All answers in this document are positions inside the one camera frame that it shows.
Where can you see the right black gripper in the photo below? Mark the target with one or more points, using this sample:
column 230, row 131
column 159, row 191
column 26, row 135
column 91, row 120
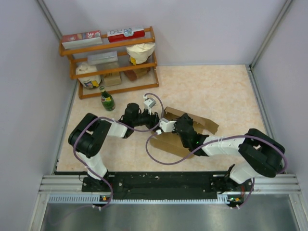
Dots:
column 185, row 117

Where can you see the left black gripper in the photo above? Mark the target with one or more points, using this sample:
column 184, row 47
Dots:
column 153, row 119

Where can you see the brown cardboard box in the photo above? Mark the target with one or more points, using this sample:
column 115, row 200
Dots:
column 170, row 142

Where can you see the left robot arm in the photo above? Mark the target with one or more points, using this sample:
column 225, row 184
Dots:
column 89, row 135

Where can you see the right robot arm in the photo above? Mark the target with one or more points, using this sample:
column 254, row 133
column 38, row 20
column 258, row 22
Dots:
column 262, row 155

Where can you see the clear plastic box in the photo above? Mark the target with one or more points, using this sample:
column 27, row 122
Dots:
column 102, row 58

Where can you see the red white wrap box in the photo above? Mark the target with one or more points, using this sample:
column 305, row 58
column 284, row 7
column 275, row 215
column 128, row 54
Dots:
column 118, row 35

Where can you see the red grey foil box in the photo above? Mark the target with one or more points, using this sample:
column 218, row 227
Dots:
column 83, row 39

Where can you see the green glass bottle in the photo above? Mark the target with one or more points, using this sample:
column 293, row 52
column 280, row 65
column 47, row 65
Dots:
column 107, row 100

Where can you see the brown bread pieces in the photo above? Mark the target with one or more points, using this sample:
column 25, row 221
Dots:
column 135, row 74

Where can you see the tan cardboard packet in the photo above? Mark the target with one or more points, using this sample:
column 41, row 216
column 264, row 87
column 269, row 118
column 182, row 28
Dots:
column 114, row 78

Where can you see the white paper bag upper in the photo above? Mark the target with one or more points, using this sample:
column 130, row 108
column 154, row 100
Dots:
column 139, row 53

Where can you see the wooden shelf rack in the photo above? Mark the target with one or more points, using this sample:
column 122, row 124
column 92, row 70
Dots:
column 121, row 60

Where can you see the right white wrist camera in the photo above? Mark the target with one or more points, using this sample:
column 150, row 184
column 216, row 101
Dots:
column 165, row 126

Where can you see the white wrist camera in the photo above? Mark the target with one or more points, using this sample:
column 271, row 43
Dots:
column 148, row 103
column 165, row 126

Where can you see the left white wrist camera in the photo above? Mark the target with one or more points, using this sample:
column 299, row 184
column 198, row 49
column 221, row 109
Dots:
column 148, row 103

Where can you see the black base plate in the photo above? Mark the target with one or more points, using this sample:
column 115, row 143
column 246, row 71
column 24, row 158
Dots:
column 165, row 185

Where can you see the aluminium front rail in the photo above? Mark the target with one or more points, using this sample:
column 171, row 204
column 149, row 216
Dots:
column 67, row 189

